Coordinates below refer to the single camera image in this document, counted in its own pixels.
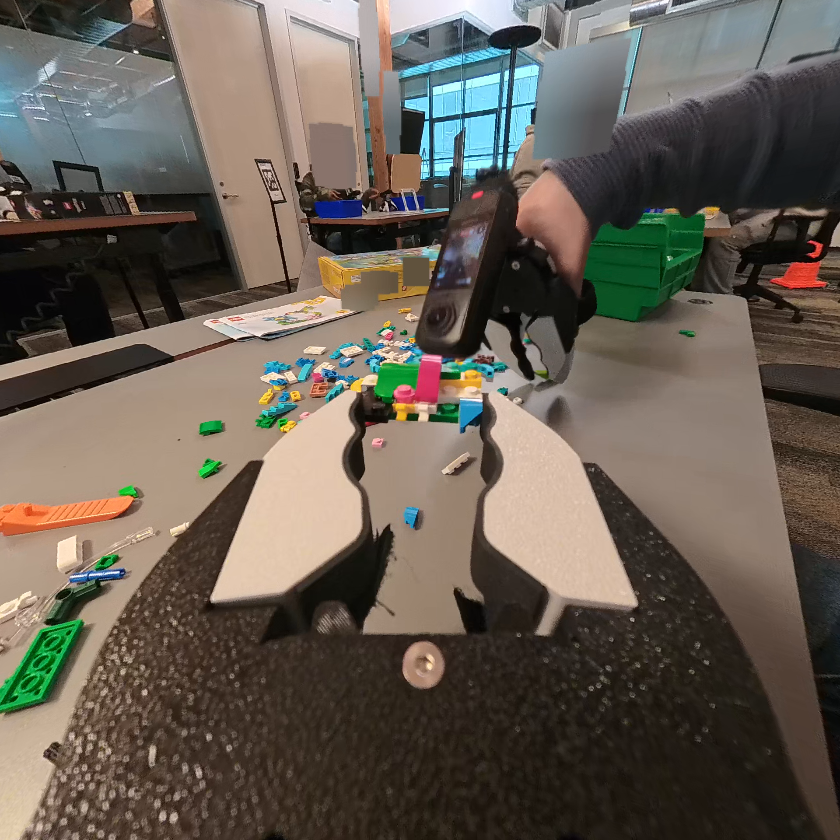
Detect instruction booklet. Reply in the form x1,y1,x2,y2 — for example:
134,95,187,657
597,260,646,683
202,297,362,342

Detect sign stand with tag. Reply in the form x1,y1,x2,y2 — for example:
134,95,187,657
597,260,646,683
255,158,293,294

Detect orange brick separator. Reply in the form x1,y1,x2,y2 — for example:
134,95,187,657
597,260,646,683
0,497,135,537

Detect person's right forearm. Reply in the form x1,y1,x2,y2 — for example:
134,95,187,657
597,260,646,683
541,56,840,244

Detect black product box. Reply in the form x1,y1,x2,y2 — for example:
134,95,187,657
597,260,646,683
20,192,139,219

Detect person's right hand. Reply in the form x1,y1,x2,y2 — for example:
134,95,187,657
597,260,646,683
515,172,592,296

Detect black coiled cable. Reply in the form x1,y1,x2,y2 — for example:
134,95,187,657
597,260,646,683
20,282,73,329

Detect black chair seat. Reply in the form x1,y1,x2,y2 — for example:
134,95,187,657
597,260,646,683
759,363,840,417

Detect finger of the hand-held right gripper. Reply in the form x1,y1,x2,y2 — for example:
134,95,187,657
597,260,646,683
507,312,578,386

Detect yellow toy brick box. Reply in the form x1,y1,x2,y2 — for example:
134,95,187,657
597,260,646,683
318,246,442,303

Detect pile of toy bricks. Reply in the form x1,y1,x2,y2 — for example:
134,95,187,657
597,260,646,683
255,319,513,431

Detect green plastic bin stack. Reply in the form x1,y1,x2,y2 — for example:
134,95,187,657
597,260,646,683
584,211,706,322

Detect orange textured cone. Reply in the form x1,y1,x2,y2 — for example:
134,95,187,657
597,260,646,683
770,241,829,290

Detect dark green connector piece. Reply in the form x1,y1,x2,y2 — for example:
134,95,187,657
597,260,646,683
45,581,102,624

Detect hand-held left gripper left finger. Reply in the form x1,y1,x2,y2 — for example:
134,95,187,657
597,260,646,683
209,390,376,607

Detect wooden table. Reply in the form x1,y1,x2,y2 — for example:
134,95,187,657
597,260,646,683
302,206,454,253
0,211,198,365

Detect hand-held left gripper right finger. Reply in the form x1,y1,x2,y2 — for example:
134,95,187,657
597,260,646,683
471,390,640,636

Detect multicoloured toy brick assembly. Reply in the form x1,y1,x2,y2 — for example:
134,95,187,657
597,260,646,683
360,353,488,435

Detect clear tube piece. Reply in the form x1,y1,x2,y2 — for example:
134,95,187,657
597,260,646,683
66,527,157,572

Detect large green studded plate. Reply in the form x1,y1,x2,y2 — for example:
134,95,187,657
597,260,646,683
0,619,85,714

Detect grey desk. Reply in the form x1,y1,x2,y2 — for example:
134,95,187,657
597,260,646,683
0,289,828,840

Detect black floor lamp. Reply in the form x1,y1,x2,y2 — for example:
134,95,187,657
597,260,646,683
489,25,542,172

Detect white door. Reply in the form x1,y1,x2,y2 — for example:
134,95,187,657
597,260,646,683
287,14,368,263
161,0,306,290

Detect photo in clear stand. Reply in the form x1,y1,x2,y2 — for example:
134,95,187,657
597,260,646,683
0,157,32,221

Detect black office chair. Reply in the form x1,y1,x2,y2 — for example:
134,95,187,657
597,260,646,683
735,210,840,324

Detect black desk cable flap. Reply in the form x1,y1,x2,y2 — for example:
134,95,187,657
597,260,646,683
0,344,175,416

